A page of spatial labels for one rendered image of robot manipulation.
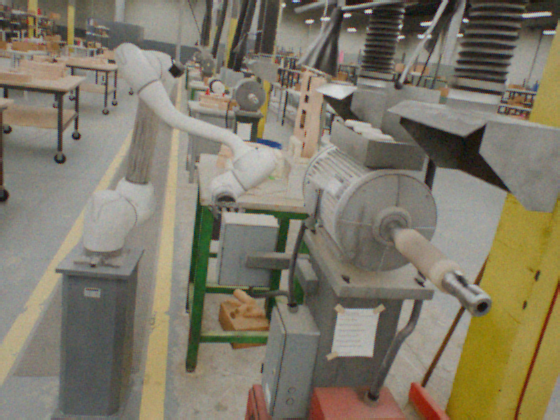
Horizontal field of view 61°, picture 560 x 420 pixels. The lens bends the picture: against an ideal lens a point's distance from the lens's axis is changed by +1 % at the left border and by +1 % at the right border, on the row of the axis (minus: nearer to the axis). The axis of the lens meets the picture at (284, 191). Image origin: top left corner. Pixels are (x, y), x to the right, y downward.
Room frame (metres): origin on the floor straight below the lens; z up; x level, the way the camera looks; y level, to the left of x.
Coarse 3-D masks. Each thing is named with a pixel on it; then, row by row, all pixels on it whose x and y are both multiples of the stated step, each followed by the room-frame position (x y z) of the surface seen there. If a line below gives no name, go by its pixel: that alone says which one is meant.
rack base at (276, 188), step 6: (264, 180) 2.19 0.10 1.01; (270, 180) 2.20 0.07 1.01; (276, 180) 2.20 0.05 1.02; (282, 180) 2.21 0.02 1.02; (258, 186) 2.18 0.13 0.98; (264, 186) 2.19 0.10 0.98; (270, 186) 2.20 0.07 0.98; (276, 186) 2.20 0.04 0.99; (282, 186) 2.21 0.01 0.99; (258, 192) 2.19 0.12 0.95; (264, 192) 2.19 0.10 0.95; (270, 192) 2.20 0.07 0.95; (276, 192) 2.20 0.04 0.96; (282, 192) 2.21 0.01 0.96
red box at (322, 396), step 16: (432, 176) 1.12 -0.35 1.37; (416, 304) 1.08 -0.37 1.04; (416, 320) 1.06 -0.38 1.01; (400, 336) 1.01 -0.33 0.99; (384, 368) 1.00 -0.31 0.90; (320, 400) 0.99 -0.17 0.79; (336, 400) 1.00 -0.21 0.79; (352, 400) 1.01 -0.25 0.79; (368, 400) 1.00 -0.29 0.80; (384, 400) 1.03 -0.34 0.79; (320, 416) 0.96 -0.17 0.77; (336, 416) 0.95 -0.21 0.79; (352, 416) 0.95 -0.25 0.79; (368, 416) 0.96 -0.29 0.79; (384, 416) 0.97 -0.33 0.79; (400, 416) 0.98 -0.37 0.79
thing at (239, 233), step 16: (224, 224) 1.25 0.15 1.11; (240, 224) 1.25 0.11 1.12; (256, 224) 1.27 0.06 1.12; (272, 224) 1.29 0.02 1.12; (224, 240) 1.24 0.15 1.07; (240, 240) 1.25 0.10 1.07; (256, 240) 1.27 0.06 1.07; (272, 240) 1.28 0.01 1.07; (224, 256) 1.25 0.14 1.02; (240, 256) 1.26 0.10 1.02; (224, 272) 1.25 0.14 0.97; (240, 272) 1.26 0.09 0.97; (256, 272) 1.27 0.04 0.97; (288, 304) 1.16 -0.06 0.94
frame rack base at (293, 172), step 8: (288, 160) 2.31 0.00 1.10; (288, 168) 2.25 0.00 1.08; (296, 168) 2.22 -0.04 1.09; (304, 168) 2.23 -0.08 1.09; (288, 176) 2.22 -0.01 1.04; (296, 176) 2.22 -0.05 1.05; (288, 184) 2.21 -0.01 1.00; (296, 184) 2.22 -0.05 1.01; (288, 192) 2.22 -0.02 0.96; (296, 192) 2.22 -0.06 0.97
